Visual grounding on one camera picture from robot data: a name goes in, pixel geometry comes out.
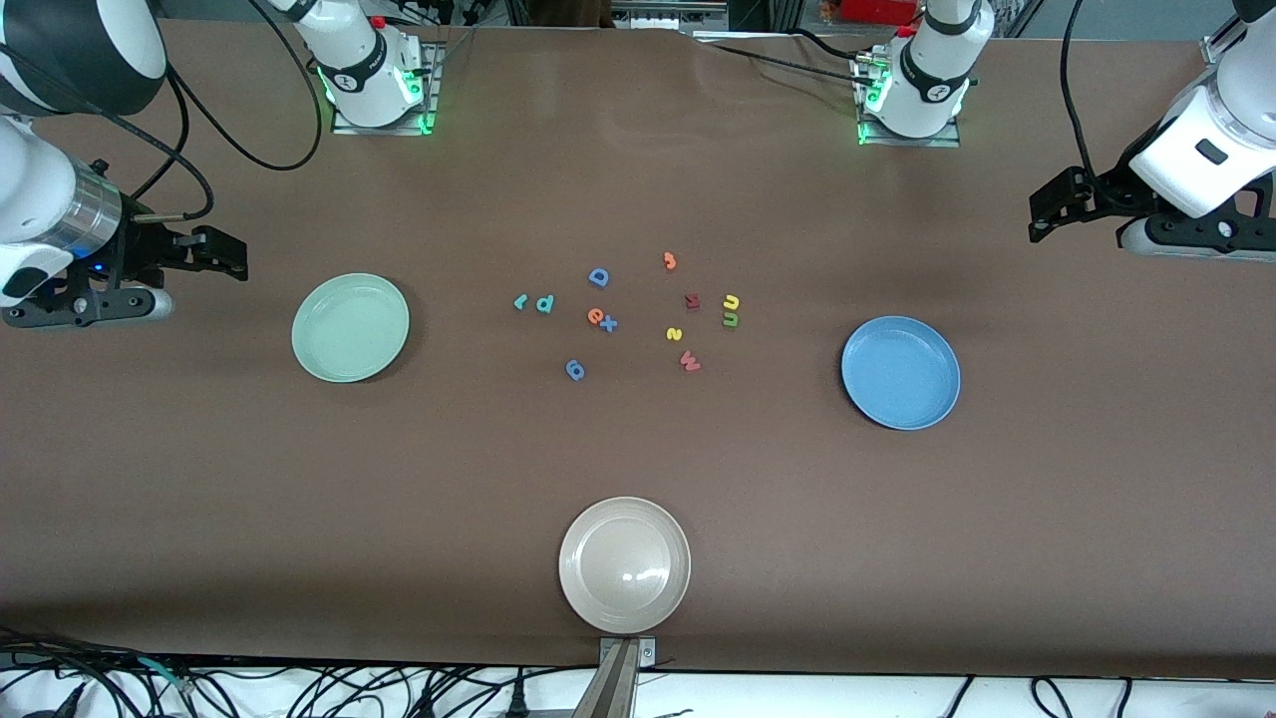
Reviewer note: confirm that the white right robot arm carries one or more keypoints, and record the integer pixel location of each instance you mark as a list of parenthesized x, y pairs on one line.
[(359, 70)]

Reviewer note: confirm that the black power plug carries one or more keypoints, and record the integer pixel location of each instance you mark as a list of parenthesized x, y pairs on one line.
[(517, 698)]

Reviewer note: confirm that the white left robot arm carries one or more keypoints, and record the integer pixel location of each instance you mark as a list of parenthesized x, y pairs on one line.
[(932, 70)]

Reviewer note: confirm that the pale green round plate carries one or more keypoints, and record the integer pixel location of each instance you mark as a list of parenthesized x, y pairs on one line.
[(350, 328)]

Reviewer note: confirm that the blue round plate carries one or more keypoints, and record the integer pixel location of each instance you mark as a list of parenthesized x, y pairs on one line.
[(900, 373)]

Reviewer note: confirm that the grey metal mount post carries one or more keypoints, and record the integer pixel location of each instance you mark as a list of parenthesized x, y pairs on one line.
[(613, 688)]

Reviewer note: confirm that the red box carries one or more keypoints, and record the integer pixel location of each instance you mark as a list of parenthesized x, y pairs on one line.
[(877, 10)]

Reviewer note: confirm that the aluminium frame rail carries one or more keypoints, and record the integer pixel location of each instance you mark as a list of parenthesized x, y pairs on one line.
[(1218, 45)]

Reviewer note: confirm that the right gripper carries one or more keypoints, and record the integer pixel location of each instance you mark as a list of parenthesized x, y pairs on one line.
[(140, 248)]

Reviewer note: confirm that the blue foam letter D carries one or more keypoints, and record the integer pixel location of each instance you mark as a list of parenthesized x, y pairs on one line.
[(598, 277)]

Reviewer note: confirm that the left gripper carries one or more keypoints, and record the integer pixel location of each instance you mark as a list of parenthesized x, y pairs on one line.
[(1110, 188)]

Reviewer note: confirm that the pink foam letter W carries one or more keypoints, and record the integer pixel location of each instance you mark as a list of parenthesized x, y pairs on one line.
[(690, 361)]

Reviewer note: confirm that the beige round plate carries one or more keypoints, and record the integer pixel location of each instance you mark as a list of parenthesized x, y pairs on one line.
[(624, 564)]

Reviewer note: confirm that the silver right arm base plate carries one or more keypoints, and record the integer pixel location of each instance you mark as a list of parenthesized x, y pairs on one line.
[(379, 130)]

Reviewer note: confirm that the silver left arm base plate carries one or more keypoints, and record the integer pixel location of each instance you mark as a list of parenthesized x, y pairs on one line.
[(912, 142)]

